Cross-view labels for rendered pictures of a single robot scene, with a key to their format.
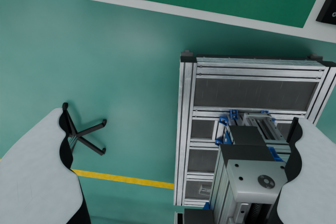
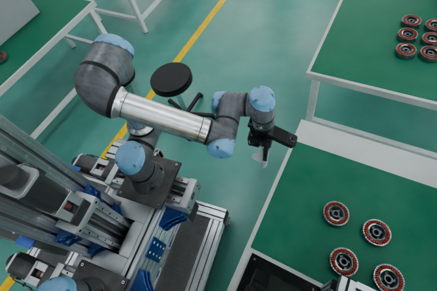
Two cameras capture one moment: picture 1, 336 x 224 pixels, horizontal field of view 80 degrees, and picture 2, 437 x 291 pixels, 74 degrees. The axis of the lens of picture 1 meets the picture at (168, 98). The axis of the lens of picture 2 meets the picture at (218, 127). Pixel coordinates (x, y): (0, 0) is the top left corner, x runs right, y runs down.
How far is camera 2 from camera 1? 1.06 m
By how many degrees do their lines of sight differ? 28
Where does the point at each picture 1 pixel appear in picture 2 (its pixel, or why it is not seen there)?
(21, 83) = not seen: hidden behind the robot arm
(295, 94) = not seen: outside the picture
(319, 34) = (244, 256)
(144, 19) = (261, 197)
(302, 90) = not seen: outside the picture
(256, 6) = (266, 225)
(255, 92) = (179, 268)
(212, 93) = (191, 229)
